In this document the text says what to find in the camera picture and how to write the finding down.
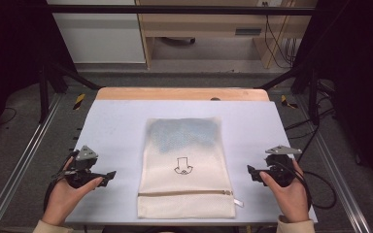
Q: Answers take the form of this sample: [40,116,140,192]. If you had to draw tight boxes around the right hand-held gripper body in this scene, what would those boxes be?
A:
[257,145,303,188]

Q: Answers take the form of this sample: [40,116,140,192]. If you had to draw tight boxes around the cream mesh laundry bag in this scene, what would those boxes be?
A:
[137,116,245,220]

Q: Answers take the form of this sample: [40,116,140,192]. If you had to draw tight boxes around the thin black floor cable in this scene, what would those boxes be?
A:
[0,107,17,128]

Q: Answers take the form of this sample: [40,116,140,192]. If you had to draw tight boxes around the aluminium floor rail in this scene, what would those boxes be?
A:
[295,95,373,233]
[0,93,63,233]

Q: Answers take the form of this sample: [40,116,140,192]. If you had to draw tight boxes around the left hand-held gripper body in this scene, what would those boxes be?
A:
[51,145,111,189]

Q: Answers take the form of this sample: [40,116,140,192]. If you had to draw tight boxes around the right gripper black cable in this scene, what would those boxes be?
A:
[276,161,313,213]

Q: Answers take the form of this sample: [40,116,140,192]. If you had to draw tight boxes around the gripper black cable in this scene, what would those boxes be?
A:
[276,161,313,213]
[43,150,81,213]

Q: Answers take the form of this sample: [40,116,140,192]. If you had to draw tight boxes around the hanging black cables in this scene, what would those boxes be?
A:
[261,1,298,70]

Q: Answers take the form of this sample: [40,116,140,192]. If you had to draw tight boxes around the grey label plate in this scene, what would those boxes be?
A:
[234,27,263,37]

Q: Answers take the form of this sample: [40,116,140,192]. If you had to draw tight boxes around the looped black floor cable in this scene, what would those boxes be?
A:
[295,124,338,211]

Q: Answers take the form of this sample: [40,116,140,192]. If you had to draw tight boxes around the black horizontal frame bar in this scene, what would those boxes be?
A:
[47,4,317,17]

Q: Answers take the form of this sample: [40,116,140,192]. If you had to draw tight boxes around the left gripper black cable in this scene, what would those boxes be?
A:
[43,150,81,213]

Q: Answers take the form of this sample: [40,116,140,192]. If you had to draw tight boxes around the black curtain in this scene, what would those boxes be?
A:
[0,0,77,154]
[290,0,373,198]

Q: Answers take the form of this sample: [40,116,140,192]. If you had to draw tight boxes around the person's right hand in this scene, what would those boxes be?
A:
[259,159,311,225]

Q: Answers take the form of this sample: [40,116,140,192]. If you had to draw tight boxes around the yellow black tape marker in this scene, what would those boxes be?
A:
[73,92,87,111]
[280,94,299,110]

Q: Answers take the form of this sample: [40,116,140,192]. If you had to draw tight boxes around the white table mat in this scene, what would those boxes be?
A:
[65,99,319,226]

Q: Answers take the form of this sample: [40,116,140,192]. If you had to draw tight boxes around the wooden desk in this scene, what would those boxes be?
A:
[135,0,319,70]

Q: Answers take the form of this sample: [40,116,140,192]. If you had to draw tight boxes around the person's left hand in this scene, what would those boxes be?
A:
[41,157,105,227]

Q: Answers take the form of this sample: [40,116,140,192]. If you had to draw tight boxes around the black metal stand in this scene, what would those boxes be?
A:
[257,63,322,126]
[38,60,102,124]

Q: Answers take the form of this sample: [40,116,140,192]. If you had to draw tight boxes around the white cabinet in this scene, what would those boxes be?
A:
[47,0,147,65]

